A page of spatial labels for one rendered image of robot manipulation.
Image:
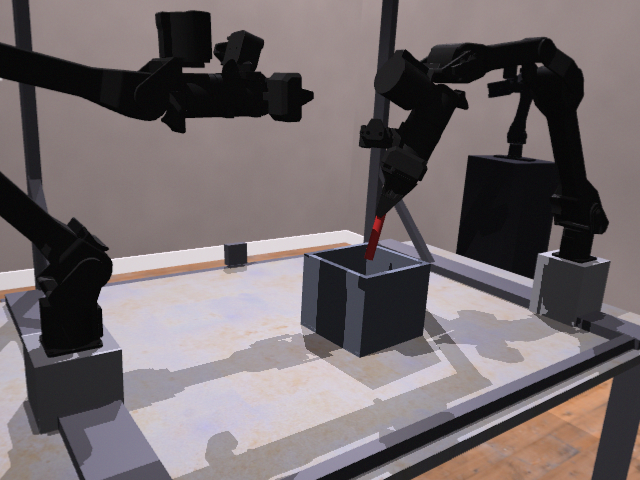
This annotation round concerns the red peg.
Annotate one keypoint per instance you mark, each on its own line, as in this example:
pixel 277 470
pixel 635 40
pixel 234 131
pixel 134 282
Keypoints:
pixel 374 238

